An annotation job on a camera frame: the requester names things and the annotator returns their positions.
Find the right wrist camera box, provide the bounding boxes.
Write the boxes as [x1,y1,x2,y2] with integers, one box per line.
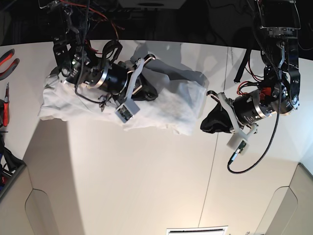
[115,98,140,123]

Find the white t-shirt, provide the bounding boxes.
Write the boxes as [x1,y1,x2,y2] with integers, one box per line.
[38,55,208,137]

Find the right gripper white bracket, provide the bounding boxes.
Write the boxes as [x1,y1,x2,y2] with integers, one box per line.
[97,55,159,108]

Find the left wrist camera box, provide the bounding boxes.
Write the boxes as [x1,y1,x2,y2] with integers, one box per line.
[227,133,249,161]

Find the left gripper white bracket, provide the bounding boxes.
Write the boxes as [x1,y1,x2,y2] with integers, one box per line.
[200,90,258,143]

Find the red handled screwdriver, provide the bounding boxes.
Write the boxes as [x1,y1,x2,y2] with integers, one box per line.
[3,83,10,127]

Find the red handled pliers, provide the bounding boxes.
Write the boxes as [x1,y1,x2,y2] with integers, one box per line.
[0,48,20,81]

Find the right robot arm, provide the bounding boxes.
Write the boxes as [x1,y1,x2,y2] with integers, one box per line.
[39,3,209,135]

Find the black coiled cable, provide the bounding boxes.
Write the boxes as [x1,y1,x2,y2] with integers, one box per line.
[226,97,282,175]

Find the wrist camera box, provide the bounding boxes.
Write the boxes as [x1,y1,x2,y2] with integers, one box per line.
[227,133,249,161]
[115,98,140,123]

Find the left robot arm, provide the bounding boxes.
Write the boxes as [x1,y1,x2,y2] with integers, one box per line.
[201,0,301,134]

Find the dark bag at edge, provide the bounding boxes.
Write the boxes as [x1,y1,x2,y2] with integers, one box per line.
[0,133,26,193]

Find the white vent panel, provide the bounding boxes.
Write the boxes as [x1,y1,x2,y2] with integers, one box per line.
[166,226,228,235]

